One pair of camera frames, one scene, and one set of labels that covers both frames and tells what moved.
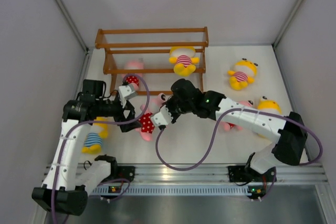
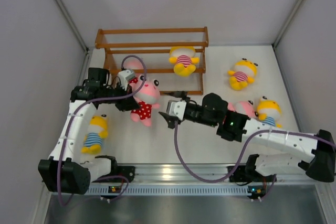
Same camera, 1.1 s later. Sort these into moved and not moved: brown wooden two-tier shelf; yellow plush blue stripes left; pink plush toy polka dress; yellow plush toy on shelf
Moved: pink plush toy polka dress
Not moved: yellow plush blue stripes left; brown wooden two-tier shelf; yellow plush toy on shelf
